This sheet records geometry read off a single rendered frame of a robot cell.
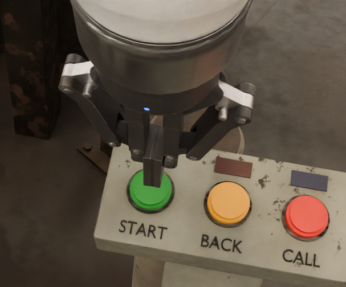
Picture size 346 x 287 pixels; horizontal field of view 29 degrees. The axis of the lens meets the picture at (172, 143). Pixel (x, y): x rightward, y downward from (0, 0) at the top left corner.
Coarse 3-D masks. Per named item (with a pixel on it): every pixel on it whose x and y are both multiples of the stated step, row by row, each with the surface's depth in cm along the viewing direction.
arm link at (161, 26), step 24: (96, 0) 26; (120, 0) 25; (144, 0) 25; (168, 0) 25; (192, 0) 25; (216, 0) 25; (240, 0) 27; (120, 24) 28; (144, 24) 27; (168, 24) 27; (192, 24) 27; (216, 24) 29
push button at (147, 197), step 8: (136, 176) 63; (136, 184) 63; (168, 184) 63; (136, 192) 62; (144, 192) 62; (152, 192) 62; (160, 192) 62; (168, 192) 63; (136, 200) 62; (144, 200) 62; (152, 200) 62; (160, 200) 62; (168, 200) 63; (144, 208) 62; (152, 208) 62
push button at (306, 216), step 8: (296, 200) 63; (304, 200) 63; (312, 200) 63; (288, 208) 63; (296, 208) 62; (304, 208) 62; (312, 208) 62; (320, 208) 62; (288, 216) 62; (296, 216) 62; (304, 216) 62; (312, 216) 62; (320, 216) 62; (288, 224) 62; (296, 224) 62; (304, 224) 62; (312, 224) 62; (320, 224) 62; (296, 232) 62; (304, 232) 62; (312, 232) 62; (320, 232) 62
